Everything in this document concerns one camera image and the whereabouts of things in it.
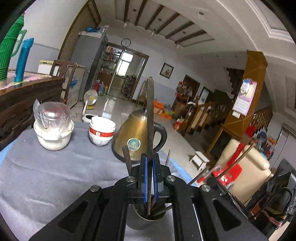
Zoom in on red child chair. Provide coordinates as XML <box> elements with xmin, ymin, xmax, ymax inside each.
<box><xmin>213</xmin><ymin>144</ymin><xmax>245</xmax><ymax>186</ymax></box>

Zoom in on small white stool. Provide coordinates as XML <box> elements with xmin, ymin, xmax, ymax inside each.
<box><xmin>190</xmin><ymin>151</ymin><xmax>210</xmax><ymax>171</ymax></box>

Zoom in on beige sofa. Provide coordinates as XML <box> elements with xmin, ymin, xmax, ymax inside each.
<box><xmin>215</xmin><ymin>138</ymin><xmax>271</xmax><ymax>204</ymax></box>

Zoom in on metal utensil holder cup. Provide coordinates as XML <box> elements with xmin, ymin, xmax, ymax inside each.
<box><xmin>126</xmin><ymin>204</ymin><xmax>166</xmax><ymax>230</ymax></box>

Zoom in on grey table cloth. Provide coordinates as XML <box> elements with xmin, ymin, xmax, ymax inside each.
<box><xmin>0</xmin><ymin>121</ymin><xmax>197</xmax><ymax>241</ymax></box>

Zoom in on stacked red white bowls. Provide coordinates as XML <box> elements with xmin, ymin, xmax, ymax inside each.
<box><xmin>88</xmin><ymin>116</ymin><xmax>116</xmax><ymax>147</ymax></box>

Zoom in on gold electric kettle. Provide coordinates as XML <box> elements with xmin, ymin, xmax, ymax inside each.
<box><xmin>112</xmin><ymin>107</ymin><xmax>168</xmax><ymax>163</ymax></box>

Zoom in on white pot with plastic bag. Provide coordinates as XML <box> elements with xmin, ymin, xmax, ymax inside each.
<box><xmin>33</xmin><ymin>99</ymin><xmax>74</xmax><ymax>151</ymax></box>

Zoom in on white floor fan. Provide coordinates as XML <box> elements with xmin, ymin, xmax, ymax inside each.
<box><xmin>82</xmin><ymin>89</ymin><xmax>98</xmax><ymax>123</ymax></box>

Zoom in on white chest freezer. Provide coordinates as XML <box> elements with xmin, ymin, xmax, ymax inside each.
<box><xmin>37</xmin><ymin>60</ymin><xmax>85</xmax><ymax>108</ymax></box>

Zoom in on dark wooden sideboard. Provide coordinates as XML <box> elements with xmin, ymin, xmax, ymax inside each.
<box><xmin>0</xmin><ymin>76</ymin><xmax>64</xmax><ymax>150</ymax></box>

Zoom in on wooden chair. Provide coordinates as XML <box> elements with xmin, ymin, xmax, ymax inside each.
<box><xmin>49</xmin><ymin>60</ymin><xmax>78</xmax><ymax>104</ymax></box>

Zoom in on grey refrigerator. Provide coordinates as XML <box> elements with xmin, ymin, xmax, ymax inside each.
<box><xmin>71</xmin><ymin>32</ymin><xmax>108</xmax><ymax>101</ymax></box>

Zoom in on blue thermos bottle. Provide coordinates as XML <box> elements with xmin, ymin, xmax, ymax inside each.
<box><xmin>14</xmin><ymin>38</ymin><xmax>34</xmax><ymax>82</ymax></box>

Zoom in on green thermos flask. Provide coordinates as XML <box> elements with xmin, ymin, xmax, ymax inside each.
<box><xmin>0</xmin><ymin>14</ymin><xmax>27</xmax><ymax>87</ymax></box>

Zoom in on wall calendar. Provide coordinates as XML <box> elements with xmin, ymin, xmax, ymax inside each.
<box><xmin>232</xmin><ymin>79</ymin><xmax>257</xmax><ymax>116</ymax></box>

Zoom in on framed wall picture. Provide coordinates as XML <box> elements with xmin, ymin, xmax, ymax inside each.
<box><xmin>159</xmin><ymin>63</ymin><xmax>174</xmax><ymax>79</ymax></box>

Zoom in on round wall clock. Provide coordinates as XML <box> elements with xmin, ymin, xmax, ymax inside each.
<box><xmin>121</xmin><ymin>38</ymin><xmax>131</xmax><ymax>48</ymax></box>

